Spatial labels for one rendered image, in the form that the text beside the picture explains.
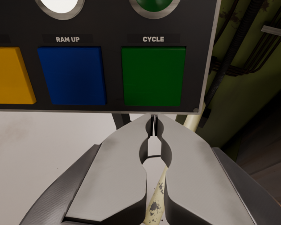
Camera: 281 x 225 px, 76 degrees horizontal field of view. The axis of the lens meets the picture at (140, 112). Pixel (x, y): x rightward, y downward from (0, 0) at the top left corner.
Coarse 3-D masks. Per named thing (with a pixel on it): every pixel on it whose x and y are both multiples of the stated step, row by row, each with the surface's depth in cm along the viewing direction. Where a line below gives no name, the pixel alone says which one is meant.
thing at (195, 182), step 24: (168, 120) 11; (168, 144) 9; (192, 144) 9; (168, 168) 8; (192, 168) 8; (216, 168) 8; (168, 192) 7; (192, 192) 7; (216, 192) 7; (168, 216) 7; (192, 216) 6; (216, 216) 6; (240, 216) 6
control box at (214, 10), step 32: (0, 0) 20; (32, 0) 19; (96, 0) 19; (128, 0) 19; (192, 0) 19; (0, 32) 21; (32, 32) 21; (64, 32) 21; (96, 32) 21; (128, 32) 20; (160, 32) 20; (192, 32) 20; (32, 64) 23; (192, 64) 22; (192, 96) 24
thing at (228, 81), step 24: (240, 0) 37; (264, 0) 35; (216, 48) 48; (240, 48) 45; (264, 48) 43; (216, 72) 54; (264, 72) 47; (216, 96) 62; (240, 96) 57; (264, 96) 53; (216, 120) 73; (240, 120) 66; (216, 144) 88
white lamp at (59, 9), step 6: (42, 0) 19; (48, 0) 19; (54, 0) 19; (60, 0) 19; (66, 0) 19; (72, 0) 19; (48, 6) 19; (54, 6) 19; (60, 6) 19; (66, 6) 19; (72, 6) 19; (60, 12) 20
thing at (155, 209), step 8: (192, 120) 60; (192, 128) 59; (160, 184) 51; (160, 192) 50; (152, 200) 49; (160, 200) 48; (152, 208) 48; (160, 208) 48; (152, 216) 47; (160, 216) 47; (152, 224) 46
